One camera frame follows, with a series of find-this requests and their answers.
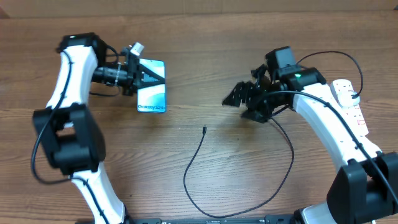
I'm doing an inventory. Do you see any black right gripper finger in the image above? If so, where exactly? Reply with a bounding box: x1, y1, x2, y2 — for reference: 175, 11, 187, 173
221, 82, 258, 107
241, 106, 269, 123

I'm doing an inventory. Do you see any blue Galaxy smartphone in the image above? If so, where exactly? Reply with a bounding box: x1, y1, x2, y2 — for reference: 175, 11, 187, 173
137, 58, 167, 113

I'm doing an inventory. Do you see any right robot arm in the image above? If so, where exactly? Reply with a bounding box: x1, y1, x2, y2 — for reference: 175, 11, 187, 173
223, 46, 397, 223

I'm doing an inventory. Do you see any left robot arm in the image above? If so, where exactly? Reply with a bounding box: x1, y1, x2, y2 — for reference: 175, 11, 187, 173
32, 32, 167, 223

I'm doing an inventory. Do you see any white charger plug adapter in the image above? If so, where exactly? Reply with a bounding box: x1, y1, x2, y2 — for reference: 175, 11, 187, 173
336, 91, 360, 108

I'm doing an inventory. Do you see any white power strip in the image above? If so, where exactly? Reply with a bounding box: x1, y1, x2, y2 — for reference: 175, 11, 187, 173
330, 79, 369, 136

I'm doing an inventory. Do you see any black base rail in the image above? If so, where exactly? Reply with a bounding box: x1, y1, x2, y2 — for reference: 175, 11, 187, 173
124, 215, 296, 224

